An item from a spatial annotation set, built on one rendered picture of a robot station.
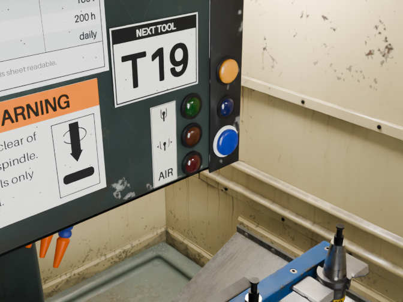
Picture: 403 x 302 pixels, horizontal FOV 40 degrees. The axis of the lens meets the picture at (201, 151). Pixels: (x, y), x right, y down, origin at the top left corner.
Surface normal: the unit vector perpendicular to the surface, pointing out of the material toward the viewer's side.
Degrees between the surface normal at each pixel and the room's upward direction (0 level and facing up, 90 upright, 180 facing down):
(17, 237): 90
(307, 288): 0
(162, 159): 90
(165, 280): 0
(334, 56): 90
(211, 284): 24
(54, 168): 90
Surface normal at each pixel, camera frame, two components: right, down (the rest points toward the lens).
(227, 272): -0.31, -0.70
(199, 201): -0.74, 0.29
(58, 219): 0.67, 0.32
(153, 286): 0.00, -0.90
